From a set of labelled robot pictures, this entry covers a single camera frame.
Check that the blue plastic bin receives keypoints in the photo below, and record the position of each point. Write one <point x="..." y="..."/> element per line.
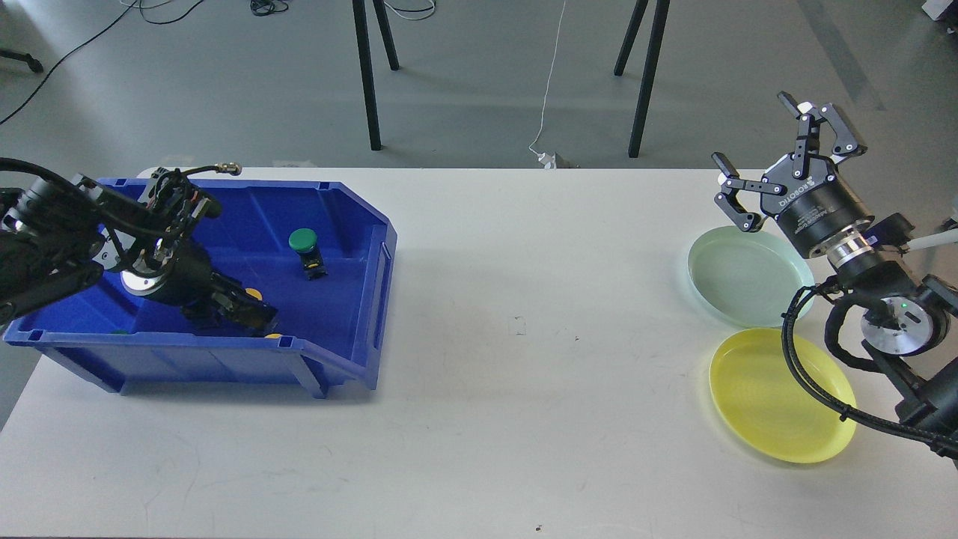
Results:
<point x="332" y="326"/>

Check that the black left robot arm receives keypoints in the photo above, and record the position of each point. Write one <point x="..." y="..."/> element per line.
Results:
<point x="60" y="236"/>

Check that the black tripod legs right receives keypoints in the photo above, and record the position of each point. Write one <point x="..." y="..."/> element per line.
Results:
<point x="651" y="61"/>

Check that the yellow plate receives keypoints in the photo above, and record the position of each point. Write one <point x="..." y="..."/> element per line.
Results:
<point x="756" y="396"/>

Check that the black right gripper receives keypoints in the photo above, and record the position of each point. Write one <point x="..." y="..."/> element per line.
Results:
<point x="816" y="203"/>

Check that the white power adapter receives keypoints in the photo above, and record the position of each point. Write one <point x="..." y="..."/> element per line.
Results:
<point x="554" y="160"/>

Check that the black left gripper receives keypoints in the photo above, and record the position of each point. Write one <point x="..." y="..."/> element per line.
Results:
<point x="216" y="303"/>

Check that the light green plate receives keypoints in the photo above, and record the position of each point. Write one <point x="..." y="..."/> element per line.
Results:
<point x="746" y="279"/>

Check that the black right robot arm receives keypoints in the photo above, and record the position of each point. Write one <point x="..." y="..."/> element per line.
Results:
<point x="881" y="314"/>

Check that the green push button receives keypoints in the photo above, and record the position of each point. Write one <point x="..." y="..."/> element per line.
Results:
<point x="304" y="241"/>

